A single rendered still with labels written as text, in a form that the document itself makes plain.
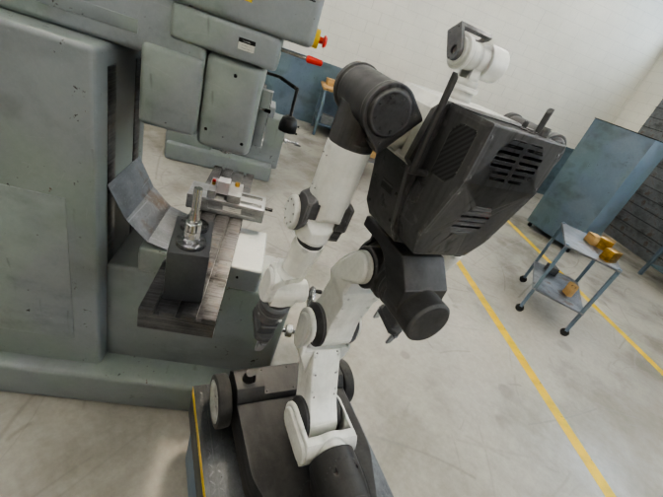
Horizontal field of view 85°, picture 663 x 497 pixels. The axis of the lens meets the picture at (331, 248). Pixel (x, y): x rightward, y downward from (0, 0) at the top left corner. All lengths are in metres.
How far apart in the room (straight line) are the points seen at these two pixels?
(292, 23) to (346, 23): 6.70
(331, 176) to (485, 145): 0.28
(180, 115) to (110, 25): 0.30
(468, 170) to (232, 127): 0.95
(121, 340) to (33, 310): 0.37
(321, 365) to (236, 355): 0.79
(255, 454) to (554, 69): 9.12
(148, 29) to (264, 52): 0.35
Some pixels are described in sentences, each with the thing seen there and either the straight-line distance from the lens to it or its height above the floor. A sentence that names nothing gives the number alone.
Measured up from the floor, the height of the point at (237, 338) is 0.43.
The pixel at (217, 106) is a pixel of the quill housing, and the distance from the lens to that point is 1.40.
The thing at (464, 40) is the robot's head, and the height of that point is 1.86.
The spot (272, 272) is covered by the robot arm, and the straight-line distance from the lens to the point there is 0.91.
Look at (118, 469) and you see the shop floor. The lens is 2.03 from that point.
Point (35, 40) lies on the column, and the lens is 1.42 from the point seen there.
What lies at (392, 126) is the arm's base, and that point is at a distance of 0.65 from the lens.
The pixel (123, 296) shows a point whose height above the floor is 0.58.
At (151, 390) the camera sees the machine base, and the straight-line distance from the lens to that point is 2.04.
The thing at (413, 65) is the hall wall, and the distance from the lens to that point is 8.32.
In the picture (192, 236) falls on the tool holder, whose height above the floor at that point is 1.17.
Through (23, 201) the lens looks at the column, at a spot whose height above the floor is 1.00.
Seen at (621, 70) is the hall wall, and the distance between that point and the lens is 10.47.
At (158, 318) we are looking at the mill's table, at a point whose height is 0.91.
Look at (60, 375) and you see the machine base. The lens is 2.10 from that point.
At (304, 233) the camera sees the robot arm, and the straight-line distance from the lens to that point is 0.80.
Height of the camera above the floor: 1.81
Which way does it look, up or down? 30 degrees down
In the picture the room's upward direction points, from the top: 21 degrees clockwise
